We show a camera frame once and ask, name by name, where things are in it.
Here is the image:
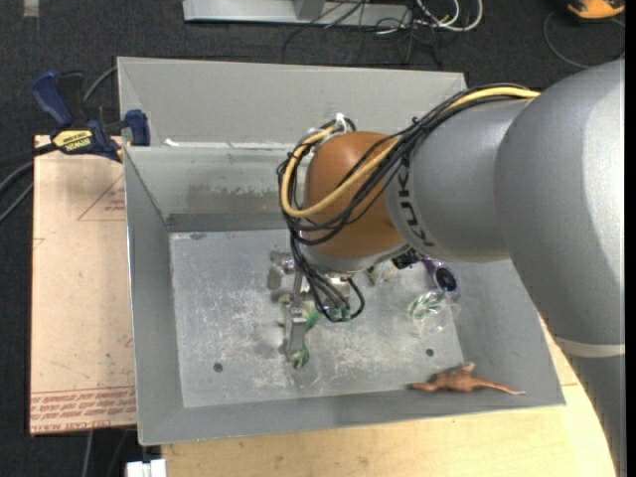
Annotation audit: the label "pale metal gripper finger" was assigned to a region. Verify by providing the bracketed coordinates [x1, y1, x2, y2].
[282, 315, 310, 358]

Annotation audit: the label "green toy lizard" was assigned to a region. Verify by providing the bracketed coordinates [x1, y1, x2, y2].
[289, 301, 321, 371]

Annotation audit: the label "small grey metal thing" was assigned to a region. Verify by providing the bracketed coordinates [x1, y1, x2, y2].
[266, 249, 295, 303]

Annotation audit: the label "grey metal bin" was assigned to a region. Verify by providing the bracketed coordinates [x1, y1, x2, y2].
[116, 56, 567, 447]

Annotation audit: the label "purple sunglasses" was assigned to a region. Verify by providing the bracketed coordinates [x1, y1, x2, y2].
[420, 257, 462, 301]

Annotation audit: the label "brown toy lizard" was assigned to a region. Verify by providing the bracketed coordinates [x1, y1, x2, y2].
[406, 361, 527, 398]

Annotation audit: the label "brown cardboard board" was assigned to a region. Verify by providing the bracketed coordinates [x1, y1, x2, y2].
[29, 134, 138, 436]

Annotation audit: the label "black cylinder on white bracket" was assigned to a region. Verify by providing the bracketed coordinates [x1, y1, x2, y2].
[369, 248, 419, 286]

